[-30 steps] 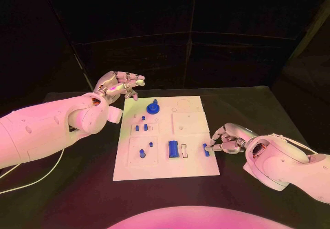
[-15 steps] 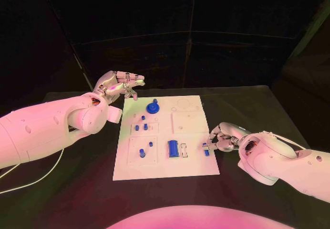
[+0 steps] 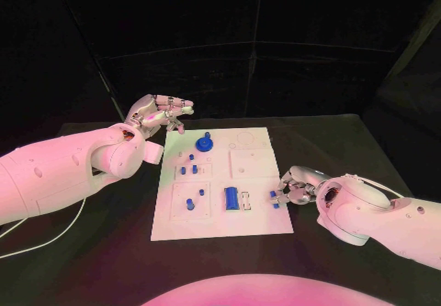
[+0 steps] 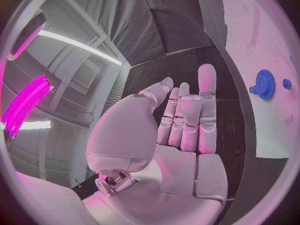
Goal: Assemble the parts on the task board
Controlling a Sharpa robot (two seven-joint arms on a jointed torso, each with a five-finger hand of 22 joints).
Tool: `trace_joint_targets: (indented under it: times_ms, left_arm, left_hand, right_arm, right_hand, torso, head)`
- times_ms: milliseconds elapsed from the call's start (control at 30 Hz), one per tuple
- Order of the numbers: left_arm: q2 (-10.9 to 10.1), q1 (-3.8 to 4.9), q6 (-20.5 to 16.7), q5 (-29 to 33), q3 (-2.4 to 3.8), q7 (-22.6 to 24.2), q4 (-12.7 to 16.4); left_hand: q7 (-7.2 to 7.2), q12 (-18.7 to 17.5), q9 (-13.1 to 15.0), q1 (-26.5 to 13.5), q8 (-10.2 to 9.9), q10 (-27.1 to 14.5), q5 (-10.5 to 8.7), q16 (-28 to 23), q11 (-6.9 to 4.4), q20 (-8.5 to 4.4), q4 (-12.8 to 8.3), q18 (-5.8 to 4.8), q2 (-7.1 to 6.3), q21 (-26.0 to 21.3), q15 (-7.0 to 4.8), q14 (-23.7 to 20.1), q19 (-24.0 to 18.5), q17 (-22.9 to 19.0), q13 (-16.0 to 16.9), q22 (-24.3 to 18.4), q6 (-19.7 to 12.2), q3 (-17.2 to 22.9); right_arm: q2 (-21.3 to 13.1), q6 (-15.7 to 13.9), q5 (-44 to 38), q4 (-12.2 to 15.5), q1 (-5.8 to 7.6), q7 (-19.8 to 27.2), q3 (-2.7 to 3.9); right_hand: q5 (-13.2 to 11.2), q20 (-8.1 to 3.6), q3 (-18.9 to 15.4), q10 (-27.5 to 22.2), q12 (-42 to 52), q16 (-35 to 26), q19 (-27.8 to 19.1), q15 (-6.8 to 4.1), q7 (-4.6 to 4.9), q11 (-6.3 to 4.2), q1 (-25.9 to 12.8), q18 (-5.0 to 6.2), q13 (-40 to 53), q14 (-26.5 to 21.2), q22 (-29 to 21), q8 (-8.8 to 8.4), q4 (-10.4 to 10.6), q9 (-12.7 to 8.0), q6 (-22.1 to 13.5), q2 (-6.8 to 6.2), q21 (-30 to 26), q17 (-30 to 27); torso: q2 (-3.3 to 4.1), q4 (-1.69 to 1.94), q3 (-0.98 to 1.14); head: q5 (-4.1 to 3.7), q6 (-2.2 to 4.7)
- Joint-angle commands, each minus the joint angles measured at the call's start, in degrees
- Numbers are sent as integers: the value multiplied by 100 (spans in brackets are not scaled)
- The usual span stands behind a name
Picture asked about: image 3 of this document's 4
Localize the blue gear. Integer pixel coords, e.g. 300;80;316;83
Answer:
195;137;215;152

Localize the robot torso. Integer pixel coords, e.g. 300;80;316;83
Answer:
139;273;396;306

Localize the white cable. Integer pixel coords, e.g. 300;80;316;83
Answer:
0;217;29;238
0;198;88;259
343;173;407;199

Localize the large blue cylinder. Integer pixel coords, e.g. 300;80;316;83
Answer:
224;186;241;212

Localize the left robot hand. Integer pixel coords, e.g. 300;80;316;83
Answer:
124;94;195;141

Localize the white task board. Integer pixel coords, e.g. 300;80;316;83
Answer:
150;127;296;242

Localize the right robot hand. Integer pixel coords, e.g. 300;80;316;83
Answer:
271;165;333;205

